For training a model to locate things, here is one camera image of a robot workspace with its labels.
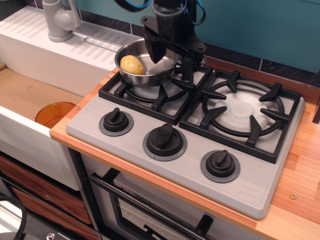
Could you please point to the stainless steel saucepan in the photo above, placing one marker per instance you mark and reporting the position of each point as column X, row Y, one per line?
column 155, row 74

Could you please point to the white toy sink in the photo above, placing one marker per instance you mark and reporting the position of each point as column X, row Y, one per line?
column 36, row 72

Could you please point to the black right burner grate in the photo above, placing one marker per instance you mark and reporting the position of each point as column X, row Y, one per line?
column 283, row 107

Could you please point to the black burner grate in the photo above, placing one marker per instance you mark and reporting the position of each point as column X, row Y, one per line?
column 164, row 108
column 283, row 107

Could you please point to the black stove knob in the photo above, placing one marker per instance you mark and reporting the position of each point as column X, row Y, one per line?
column 116, row 123
column 164, row 143
column 220, row 166

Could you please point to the yellow toy potato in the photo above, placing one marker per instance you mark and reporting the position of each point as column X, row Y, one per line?
column 132, row 65

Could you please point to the black right stove knob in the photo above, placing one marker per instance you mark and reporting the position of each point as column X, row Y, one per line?
column 220, row 166

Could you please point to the upper wooden drawer front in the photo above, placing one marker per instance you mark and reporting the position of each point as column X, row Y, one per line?
column 61, row 196

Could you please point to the oven door with black handle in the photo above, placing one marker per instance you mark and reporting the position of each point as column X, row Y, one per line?
column 107, row 183

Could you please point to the grey toy stove top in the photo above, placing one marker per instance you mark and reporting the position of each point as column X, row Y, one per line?
column 250, row 193

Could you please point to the black left stove knob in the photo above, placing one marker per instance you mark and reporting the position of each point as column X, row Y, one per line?
column 116, row 123

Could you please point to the black left burner grate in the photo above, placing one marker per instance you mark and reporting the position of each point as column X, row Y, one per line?
column 164, row 108

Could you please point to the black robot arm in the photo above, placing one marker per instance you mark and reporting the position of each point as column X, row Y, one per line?
column 170, row 8

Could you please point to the black middle stove knob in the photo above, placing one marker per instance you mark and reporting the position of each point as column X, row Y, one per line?
column 164, row 143

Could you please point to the wooden drawer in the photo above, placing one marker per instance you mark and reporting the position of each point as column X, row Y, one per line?
column 71, row 217
column 61, row 196

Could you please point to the grey toy faucet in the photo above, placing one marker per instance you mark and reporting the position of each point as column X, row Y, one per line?
column 60, row 22

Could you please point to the lower wooden drawer front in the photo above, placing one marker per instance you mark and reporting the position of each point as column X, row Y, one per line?
column 71, row 217

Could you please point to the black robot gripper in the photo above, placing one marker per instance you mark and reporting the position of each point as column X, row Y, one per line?
column 178, row 35

